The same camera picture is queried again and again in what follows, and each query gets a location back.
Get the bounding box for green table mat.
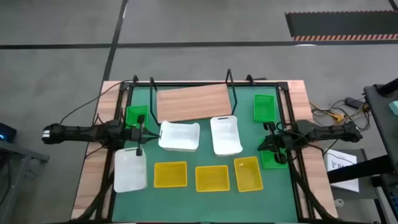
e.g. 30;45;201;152
111;85;299;223

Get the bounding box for black equipment stand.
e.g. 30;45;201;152
328;77;398;224

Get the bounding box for green slotted plastic basket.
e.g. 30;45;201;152
259;138;289;170
253;94;277;123
125;105;150;129

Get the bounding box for white cardboard box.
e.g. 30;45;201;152
323;148;361;193

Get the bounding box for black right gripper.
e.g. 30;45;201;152
257;121;296;165

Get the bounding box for yellow slotted plastic basket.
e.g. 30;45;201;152
233;156;264;193
154;161;188;189
195;165;231;193

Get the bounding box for grey metal trolley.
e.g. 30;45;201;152
0;139;50;215

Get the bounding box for black metal table frame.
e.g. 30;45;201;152
74;74;338;224

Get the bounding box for tangled floor cables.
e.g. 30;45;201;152
309;99;371;131

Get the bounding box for black device blue light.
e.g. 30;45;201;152
0;122;18;144

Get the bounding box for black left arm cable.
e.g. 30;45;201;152
58;79;134;125

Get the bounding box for black power adapter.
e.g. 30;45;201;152
345;96;364;109

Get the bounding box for white plastic basket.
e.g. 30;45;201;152
210;115;244;157
158;120;201;152
113;147;148;194

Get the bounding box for wooden board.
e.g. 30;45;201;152
149;68;239;125

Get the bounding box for black hazard-striped floor mat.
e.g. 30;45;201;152
285;10;398;42

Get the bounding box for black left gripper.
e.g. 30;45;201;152
129;114;161;156

